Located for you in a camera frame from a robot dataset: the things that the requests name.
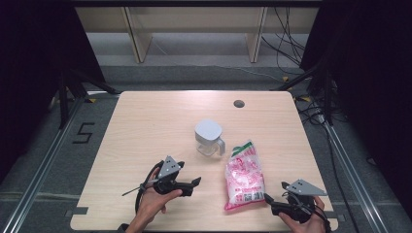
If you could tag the black metal stand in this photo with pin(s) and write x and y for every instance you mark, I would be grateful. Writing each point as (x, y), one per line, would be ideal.
(63, 103)
(327, 97)

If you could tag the black curtain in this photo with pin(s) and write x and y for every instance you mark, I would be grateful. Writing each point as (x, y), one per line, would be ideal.
(32, 64)
(372, 81)

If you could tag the clear jar with white lid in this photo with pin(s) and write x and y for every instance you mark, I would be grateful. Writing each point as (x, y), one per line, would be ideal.
(208, 134)

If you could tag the aluminium floor rail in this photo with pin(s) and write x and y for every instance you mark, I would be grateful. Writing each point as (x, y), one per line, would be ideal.
(350, 168)
(39, 181)

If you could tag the pink and white plastic bag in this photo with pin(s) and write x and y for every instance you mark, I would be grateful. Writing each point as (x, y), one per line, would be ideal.
(244, 176)

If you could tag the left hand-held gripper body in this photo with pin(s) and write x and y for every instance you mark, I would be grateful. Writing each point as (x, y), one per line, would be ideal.
(168, 168)

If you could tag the person's right hand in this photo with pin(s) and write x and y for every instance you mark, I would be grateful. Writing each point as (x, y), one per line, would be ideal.
(311, 226)

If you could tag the light wooden shelf unit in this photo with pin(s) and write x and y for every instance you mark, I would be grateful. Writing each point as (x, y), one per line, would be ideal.
(194, 19)

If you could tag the grey table bracket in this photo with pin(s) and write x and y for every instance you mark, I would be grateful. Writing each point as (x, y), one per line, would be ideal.
(336, 216)
(77, 211)

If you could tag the person's left hand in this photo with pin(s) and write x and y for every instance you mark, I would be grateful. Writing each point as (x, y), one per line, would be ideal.
(154, 204)

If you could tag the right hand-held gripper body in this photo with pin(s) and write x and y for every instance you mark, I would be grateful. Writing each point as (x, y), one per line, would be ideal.
(296, 207)

